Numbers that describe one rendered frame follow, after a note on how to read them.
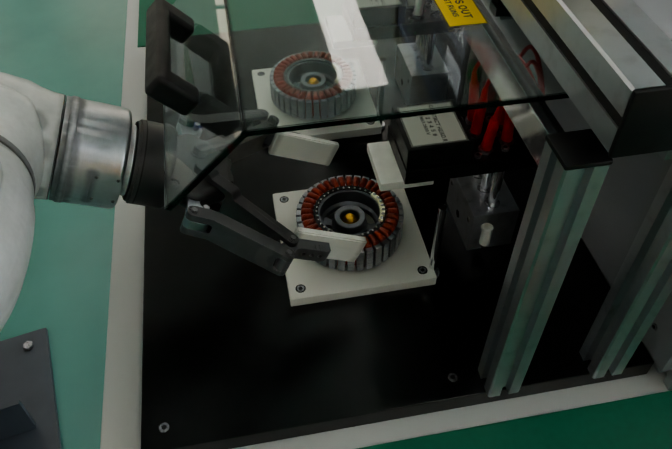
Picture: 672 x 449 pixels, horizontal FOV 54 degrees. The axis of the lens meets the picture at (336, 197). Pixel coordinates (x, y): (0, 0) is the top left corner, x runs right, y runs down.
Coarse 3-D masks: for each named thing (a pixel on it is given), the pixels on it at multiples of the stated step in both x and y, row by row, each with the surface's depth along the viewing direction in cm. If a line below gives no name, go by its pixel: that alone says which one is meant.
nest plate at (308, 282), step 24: (288, 192) 76; (288, 216) 73; (408, 216) 73; (408, 240) 71; (312, 264) 69; (384, 264) 69; (408, 264) 69; (288, 288) 67; (312, 288) 66; (336, 288) 66; (360, 288) 66; (384, 288) 67; (408, 288) 68
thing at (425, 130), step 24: (408, 120) 63; (432, 120) 63; (456, 120) 63; (384, 144) 67; (408, 144) 61; (432, 144) 61; (456, 144) 61; (504, 144) 64; (384, 168) 64; (408, 168) 62; (432, 168) 62; (456, 168) 62; (480, 168) 63; (504, 168) 64
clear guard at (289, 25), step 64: (192, 0) 56; (256, 0) 50; (320, 0) 50; (384, 0) 50; (192, 64) 50; (256, 64) 44; (320, 64) 44; (384, 64) 44; (448, 64) 44; (512, 64) 44; (192, 128) 45; (256, 128) 40
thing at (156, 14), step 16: (160, 0) 51; (160, 16) 49; (176, 16) 51; (160, 32) 48; (176, 32) 52; (192, 32) 52; (160, 48) 46; (160, 64) 45; (160, 80) 44; (176, 80) 45; (160, 96) 45; (176, 96) 45; (192, 96) 45
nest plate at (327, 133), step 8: (320, 128) 84; (328, 128) 84; (336, 128) 84; (344, 128) 84; (352, 128) 84; (360, 128) 84; (368, 128) 84; (376, 128) 84; (312, 136) 83; (320, 136) 83; (328, 136) 84; (336, 136) 84; (344, 136) 84; (352, 136) 84
